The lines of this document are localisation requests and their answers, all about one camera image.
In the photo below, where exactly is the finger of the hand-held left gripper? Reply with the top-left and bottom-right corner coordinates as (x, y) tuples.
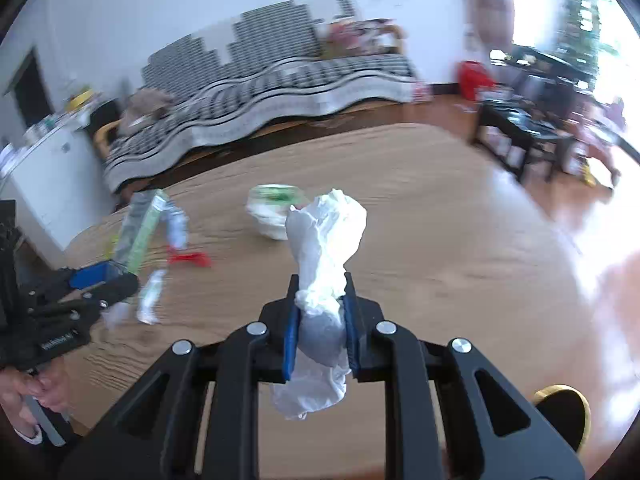
(31, 260), (123, 302)
(81, 273), (142, 312)

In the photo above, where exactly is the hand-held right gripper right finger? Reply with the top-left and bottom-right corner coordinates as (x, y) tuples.
(342, 270), (587, 480)

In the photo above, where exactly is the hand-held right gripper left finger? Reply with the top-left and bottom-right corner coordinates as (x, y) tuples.
(57, 273), (302, 480)

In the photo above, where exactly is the long green cardboard box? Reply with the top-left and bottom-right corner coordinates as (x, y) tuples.
(111, 188), (175, 275)

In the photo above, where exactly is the white tissue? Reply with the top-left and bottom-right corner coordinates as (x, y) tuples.
(270, 188), (368, 421)

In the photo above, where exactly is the person's left forearm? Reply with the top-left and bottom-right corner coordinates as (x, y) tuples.
(0, 422), (86, 480)

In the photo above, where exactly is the person's left hand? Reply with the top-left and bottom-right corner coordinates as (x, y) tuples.
(0, 359), (72, 434)

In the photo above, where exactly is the clear plastic wrapper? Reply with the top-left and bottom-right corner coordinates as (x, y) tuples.
(101, 302), (130, 330)

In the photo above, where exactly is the clear plastic bag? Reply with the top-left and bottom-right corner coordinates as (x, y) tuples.
(135, 268), (169, 326)

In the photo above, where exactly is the red plastic strip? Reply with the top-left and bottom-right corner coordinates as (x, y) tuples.
(167, 251), (212, 268)

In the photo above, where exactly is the silver foil wrapper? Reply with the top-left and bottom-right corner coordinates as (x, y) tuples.
(162, 204), (191, 252)

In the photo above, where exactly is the white cabinet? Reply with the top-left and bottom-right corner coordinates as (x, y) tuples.
(0, 110), (118, 256)

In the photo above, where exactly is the wooden sofa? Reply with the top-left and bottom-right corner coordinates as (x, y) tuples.
(95, 0), (421, 196)

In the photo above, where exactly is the black cabinet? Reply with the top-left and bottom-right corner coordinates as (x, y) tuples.
(87, 97), (126, 161)

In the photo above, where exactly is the beige clothing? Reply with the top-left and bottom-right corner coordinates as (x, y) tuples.
(117, 89), (176, 136)

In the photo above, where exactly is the black round stool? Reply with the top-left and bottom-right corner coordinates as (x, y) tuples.
(531, 384), (592, 456)

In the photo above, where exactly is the black and white striped blanket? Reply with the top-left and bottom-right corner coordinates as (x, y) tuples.
(102, 0), (420, 193)

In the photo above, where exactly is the black low table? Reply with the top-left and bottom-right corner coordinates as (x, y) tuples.
(470, 100), (576, 183)

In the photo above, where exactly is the red plastic bag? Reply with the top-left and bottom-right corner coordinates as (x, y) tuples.
(457, 60), (493, 101)

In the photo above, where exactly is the pink cartoon cushion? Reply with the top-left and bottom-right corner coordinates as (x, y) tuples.
(325, 17), (396, 56)

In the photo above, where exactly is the pink tricycle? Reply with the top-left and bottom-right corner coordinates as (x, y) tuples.
(570, 97), (628, 191)

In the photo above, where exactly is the patterned curtain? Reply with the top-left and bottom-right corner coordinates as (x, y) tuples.
(470, 0), (516, 56)

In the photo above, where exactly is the green potted plant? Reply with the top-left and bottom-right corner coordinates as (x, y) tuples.
(535, 0), (616, 61)

